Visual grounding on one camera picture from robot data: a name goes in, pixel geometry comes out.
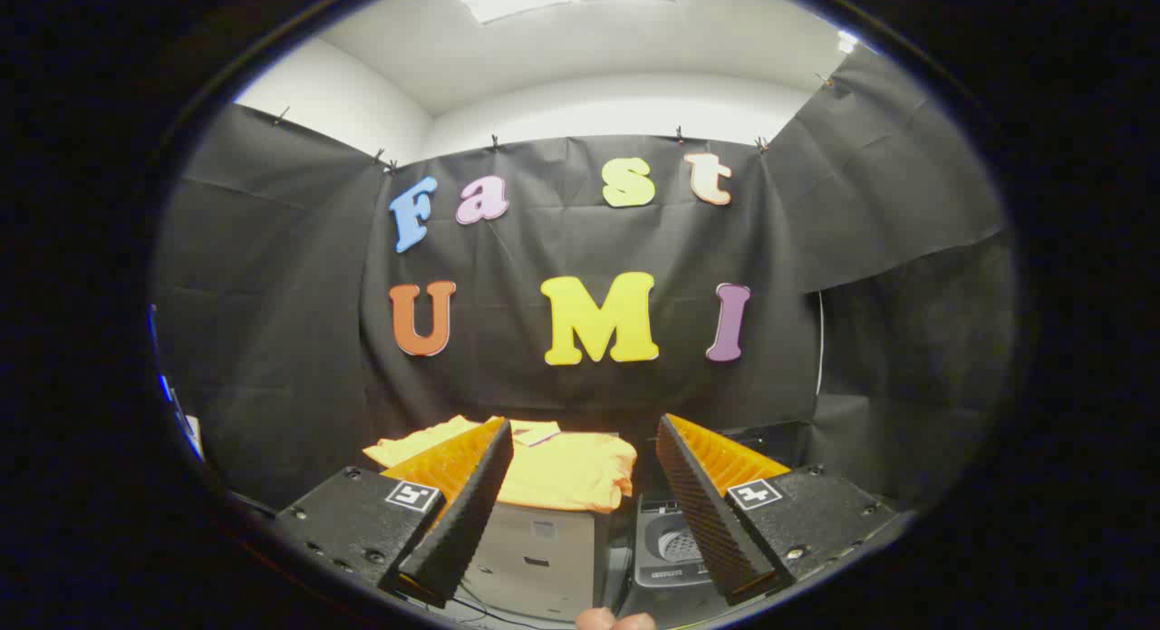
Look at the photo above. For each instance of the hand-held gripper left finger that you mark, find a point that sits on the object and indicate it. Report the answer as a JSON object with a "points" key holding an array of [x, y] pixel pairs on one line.
{"points": [[471, 512]]}

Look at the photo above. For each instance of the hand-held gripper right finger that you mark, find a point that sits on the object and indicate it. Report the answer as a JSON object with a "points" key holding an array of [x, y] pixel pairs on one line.
{"points": [[698, 512]]}

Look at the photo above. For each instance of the grey washing machine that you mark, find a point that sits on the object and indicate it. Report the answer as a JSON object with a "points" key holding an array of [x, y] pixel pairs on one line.
{"points": [[662, 566]]}

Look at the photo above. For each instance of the orange polo shirt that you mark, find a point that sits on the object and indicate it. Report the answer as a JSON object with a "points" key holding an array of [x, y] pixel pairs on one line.
{"points": [[571, 476]]}

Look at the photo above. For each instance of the grey cabinet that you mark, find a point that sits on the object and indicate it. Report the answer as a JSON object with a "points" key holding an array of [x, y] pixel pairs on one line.
{"points": [[535, 557]]}

